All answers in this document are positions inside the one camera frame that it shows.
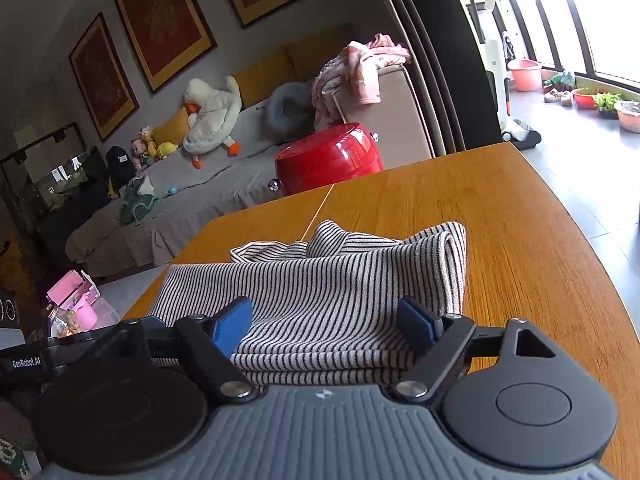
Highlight striped white black garment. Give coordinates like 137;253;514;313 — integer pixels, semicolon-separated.
150;220;466;387

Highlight pink clothes pile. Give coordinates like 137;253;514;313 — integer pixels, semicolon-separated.
311;34;411;131

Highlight pink toy box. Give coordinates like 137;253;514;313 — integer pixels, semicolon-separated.
47;270;100;334

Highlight grey covered sofa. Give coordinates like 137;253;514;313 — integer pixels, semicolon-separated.
65;23;434;279

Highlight green cloth toy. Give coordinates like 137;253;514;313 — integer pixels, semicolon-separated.
119;177;160;226

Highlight glass fish tank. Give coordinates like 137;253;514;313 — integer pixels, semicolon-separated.
1;122;108;243

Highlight small plush dolls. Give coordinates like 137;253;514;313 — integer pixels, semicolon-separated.
131;127;178;171

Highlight red round stool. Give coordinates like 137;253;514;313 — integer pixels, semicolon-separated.
268;122;384;195

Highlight yellow pillow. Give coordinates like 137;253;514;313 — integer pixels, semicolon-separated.
152;107;190;146

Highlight white floor cleaner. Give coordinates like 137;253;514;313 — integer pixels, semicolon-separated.
462;0;542;152

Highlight white duck plush toy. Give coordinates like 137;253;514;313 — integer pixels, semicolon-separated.
182;76;242;169

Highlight grey round cushion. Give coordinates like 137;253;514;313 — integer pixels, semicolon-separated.
262;81;314;143

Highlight left red framed picture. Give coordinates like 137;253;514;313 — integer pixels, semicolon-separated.
68;12;139;141

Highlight pink plastic bucket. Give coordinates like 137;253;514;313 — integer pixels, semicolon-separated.
506;58;542;92

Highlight red flower pot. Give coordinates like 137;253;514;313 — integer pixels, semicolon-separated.
572;88;598;110

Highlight middle red framed picture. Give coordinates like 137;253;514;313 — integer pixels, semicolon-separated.
115;0;217;93

